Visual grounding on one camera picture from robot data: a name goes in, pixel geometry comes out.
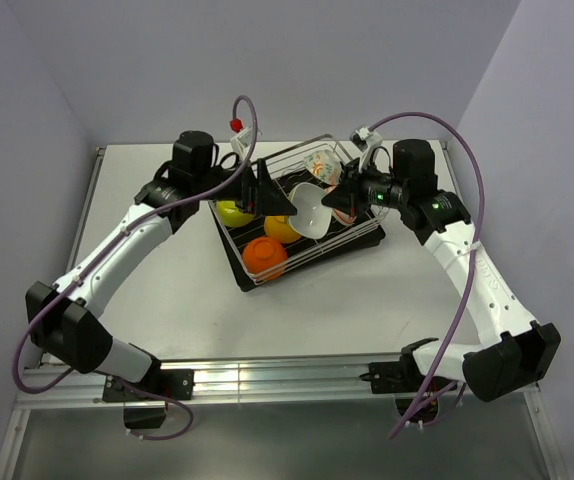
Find lime green bowl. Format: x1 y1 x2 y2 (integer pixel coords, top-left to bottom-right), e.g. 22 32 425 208
216 200 254 228

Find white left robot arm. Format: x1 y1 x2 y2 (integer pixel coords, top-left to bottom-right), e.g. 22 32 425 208
26 127 296 399

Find yellow orange plastic bowl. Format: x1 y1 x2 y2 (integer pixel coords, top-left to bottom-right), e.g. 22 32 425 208
264 216 302 244

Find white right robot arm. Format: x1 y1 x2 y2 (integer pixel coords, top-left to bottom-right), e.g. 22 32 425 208
322 140 561 402

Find small white square dish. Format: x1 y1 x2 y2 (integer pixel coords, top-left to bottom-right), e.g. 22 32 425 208
288 182 332 240

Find floral leaf pattern bowl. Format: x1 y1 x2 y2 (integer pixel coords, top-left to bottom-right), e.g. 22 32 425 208
303 149 343 185

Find black drip tray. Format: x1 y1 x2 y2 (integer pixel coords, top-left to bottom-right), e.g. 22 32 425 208
209 203 386 292

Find white bowl red ornaments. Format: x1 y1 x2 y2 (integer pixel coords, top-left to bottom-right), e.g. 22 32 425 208
332 208 356 226

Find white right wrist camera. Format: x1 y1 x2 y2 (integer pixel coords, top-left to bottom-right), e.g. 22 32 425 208
350 126 383 172

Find aluminium mounting rail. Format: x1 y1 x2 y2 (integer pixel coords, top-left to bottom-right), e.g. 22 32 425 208
14 357 541 411

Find steel wire dish rack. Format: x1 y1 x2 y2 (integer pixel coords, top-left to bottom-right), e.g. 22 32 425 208
210 134 387 292

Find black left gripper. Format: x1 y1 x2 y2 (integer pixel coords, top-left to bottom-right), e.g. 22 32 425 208
194 159 296 217

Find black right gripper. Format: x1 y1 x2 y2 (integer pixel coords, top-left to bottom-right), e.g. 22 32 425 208
323 156 409 217

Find orange bowl white inside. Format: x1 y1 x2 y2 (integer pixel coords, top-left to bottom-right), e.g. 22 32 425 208
242 236 288 281

